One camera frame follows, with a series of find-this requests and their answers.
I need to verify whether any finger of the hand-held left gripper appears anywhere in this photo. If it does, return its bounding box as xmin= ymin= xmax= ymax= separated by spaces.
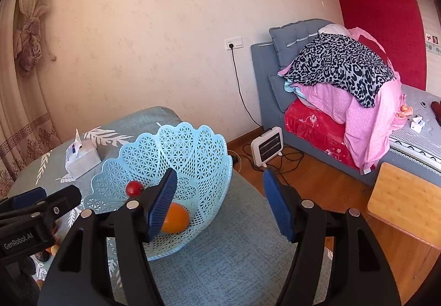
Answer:
xmin=0 ymin=185 xmax=82 ymax=228
xmin=0 ymin=186 xmax=48 ymax=213

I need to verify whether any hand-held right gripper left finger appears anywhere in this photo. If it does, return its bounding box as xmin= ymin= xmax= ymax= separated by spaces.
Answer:
xmin=37 ymin=168 xmax=178 ymax=306

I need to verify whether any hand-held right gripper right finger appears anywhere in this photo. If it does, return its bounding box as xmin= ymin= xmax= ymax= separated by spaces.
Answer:
xmin=262 ymin=169 xmax=402 ymax=306

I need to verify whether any oval orange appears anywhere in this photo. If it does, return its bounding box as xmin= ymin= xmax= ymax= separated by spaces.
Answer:
xmin=160 ymin=203 xmax=190 ymax=234

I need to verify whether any red cherry tomato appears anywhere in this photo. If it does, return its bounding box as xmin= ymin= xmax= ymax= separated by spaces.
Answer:
xmin=126 ymin=181 xmax=144 ymax=197

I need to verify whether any light blue plastic basket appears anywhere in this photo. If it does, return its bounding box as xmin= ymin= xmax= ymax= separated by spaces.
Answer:
xmin=84 ymin=122 xmax=234 ymax=261

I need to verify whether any white tissue pack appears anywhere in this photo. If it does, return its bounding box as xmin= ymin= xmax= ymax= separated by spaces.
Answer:
xmin=65 ymin=129 xmax=102 ymax=180

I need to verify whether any white electric heater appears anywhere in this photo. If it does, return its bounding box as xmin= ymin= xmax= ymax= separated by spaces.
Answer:
xmin=250 ymin=127 xmax=285 ymax=168

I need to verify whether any red floral blanket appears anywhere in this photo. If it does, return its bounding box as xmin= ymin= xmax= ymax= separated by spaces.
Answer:
xmin=284 ymin=99 xmax=377 ymax=169

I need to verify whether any small grey cushion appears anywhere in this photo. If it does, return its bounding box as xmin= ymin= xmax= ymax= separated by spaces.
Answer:
xmin=269 ymin=74 xmax=297 ymax=113

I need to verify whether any beige patterned curtain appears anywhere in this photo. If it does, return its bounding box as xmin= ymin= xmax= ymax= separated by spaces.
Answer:
xmin=0 ymin=0 xmax=62 ymax=197

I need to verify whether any pile of blankets and clothes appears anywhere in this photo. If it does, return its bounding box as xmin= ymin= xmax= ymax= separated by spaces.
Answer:
xmin=277 ymin=26 xmax=408 ymax=175

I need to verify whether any blue-grey bed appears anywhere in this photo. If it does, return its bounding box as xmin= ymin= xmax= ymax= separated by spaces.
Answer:
xmin=250 ymin=42 xmax=441 ymax=188

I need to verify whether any wooden stool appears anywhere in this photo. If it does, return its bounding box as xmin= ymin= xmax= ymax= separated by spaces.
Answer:
xmin=366 ymin=162 xmax=441 ymax=252

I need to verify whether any leopard print blanket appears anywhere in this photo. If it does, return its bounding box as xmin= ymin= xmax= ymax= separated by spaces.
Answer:
xmin=283 ymin=32 xmax=395 ymax=109

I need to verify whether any grey bed mat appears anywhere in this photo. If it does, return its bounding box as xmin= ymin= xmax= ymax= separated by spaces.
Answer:
xmin=389 ymin=84 xmax=441 ymax=176

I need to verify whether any small doll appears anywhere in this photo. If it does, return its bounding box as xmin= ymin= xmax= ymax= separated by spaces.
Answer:
xmin=396 ymin=104 xmax=414 ymax=119

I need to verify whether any large grey cushion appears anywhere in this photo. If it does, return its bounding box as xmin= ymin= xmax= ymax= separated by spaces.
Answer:
xmin=269 ymin=18 xmax=336 ymax=67

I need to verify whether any white pillow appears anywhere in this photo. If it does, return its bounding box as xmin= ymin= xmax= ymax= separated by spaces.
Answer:
xmin=318 ymin=24 xmax=351 ymax=37

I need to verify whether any black floor cable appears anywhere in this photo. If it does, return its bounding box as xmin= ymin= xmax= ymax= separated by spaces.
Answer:
xmin=227 ymin=142 xmax=304 ymax=183

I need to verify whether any black power cable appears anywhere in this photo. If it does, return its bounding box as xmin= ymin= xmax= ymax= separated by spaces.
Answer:
xmin=229 ymin=46 xmax=264 ymax=129

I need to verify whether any red wall panel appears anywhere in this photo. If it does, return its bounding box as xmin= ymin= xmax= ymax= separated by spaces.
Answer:
xmin=338 ymin=0 xmax=428 ymax=92

